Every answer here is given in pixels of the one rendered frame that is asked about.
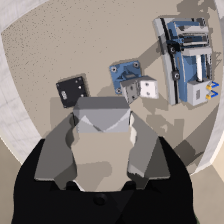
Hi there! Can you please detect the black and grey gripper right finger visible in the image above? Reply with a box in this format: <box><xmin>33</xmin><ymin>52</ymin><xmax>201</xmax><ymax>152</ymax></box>
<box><xmin>127</xmin><ymin>111</ymin><xmax>197</xmax><ymax>224</ymax></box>

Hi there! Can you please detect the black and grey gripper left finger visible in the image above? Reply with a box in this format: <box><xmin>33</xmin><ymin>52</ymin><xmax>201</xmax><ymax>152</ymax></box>
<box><xmin>11</xmin><ymin>112</ymin><xmax>77</xmax><ymax>224</ymax></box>

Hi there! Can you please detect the grey metal block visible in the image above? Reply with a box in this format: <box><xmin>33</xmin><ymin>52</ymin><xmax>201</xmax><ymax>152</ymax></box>
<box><xmin>73</xmin><ymin>96</ymin><xmax>131</xmax><ymax>133</ymax></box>

